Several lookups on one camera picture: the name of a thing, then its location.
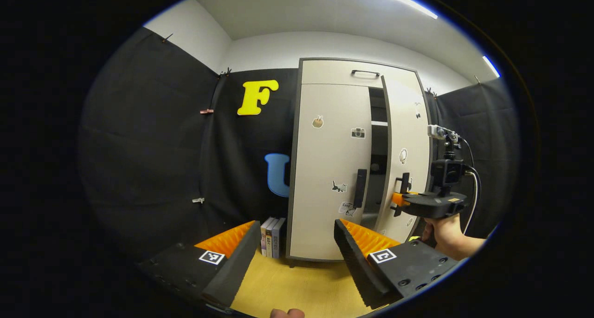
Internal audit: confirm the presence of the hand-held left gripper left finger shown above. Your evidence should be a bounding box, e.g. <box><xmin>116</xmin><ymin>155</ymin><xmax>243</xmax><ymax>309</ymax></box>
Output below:
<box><xmin>137</xmin><ymin>221</ymin><xmax>263</xmax><ymax>309</ymax></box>

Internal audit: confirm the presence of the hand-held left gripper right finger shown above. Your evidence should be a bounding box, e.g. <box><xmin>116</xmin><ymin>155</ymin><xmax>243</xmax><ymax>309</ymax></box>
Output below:
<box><xmin>334</xmin><ymin>218</ymin><xmax>465</xmax><ymax>309</ymax></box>

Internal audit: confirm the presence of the grey double-door shoe cabinet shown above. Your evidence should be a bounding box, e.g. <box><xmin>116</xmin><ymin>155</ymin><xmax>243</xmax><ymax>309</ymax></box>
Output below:
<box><xmin>285</xmin><ymin>57</ymin><xmax>435</xmax><ymax>268</ymax></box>

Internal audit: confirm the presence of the grey cabinet door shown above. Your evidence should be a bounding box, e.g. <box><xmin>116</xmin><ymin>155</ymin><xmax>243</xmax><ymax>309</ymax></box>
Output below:
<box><xmin>374</xmin><ymin>74</ymin><xmax>433</xmax><ymax>244</ymax></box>
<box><xmin>288</xmin><ymin>83</ymin><xmax>374</xmax><ymax>262</ymax></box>

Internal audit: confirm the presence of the grey cabinet drawer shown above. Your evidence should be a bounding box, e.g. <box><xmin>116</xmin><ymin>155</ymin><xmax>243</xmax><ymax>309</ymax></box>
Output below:
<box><xmin>300</xmin><ymin>59</ymin><xmax>418</xmax><ymax>89</ymax></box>

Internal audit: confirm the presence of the white-spined book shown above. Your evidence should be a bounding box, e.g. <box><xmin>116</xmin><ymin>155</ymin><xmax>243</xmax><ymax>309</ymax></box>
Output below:
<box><xmin>260</xmin><ymin>217</ymin><xmax>275</xmax><ymax>257</ymax></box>

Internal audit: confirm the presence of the grey-spined book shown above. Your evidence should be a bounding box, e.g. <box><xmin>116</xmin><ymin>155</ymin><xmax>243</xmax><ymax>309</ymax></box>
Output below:
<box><xmin>265</xmin><ymin>218</ymin><xmax>279</xmax><ymax>259</ymax></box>

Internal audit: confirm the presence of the purple-spined book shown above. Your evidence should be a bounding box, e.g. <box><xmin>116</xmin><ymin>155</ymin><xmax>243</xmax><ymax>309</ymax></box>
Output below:
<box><xmin>271</xmin><ymin>217</ymin><xmax>287</xmax><ymax>260</ymax></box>

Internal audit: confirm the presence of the small ceiling light panel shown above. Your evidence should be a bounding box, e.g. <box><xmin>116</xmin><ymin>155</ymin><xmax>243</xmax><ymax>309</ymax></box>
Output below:
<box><xmin>481</xmin><ymin>54</ymin><xmax>502</xmax><ymax>79</ymax></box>

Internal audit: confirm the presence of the black backdrop cloth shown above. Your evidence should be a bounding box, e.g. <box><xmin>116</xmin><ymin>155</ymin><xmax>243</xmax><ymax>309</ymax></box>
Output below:
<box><xmin>79</xmin><ymin>27</ymin><xmax>520</xmax><ymax>263</ymax></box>

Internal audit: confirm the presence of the large ceiling light panel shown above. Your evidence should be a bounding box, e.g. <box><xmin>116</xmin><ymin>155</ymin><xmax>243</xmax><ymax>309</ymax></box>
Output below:
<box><xmin>357</xmin><ymin>0</ymin><xmax>439</xmax><ymax>20</ymax></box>

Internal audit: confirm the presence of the black right door handle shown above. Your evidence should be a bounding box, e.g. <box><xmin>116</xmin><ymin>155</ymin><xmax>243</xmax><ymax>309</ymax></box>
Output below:
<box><xmin>394</xmin><ymin>172</ymin><xmax>413</xmax><ymax>217</ymax></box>

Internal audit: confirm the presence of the black door handle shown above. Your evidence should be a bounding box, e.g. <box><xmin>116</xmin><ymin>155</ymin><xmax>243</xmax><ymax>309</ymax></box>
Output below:
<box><xmin>353</xmin><ymin>169</ymin><xmax>368</xmax><ymax>209</ymax></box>
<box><xmin>394</xmin><ymin>172</ymin><xmax>413</xmax><ymax>217</ymax></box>

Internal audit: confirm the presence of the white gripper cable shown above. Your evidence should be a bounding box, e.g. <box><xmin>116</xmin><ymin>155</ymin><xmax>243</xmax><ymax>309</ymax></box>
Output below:
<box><xmin>463</xmin><ymin>171</ymin><xmax>479</xmax><ymax>235</ymax></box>

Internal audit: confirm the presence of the black left door handle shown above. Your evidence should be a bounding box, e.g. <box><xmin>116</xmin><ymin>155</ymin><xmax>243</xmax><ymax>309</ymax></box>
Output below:
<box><xmin>353</xmin><ymin>169</ymin><xmax>368</xmax><ymax>209</ymax></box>

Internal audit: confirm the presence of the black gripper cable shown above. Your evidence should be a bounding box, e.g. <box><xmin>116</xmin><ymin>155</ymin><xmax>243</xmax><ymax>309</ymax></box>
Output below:
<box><xmin>458</xmin><ymin>136</ymin><xmax>482</xmax><ymax>202</ymax></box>

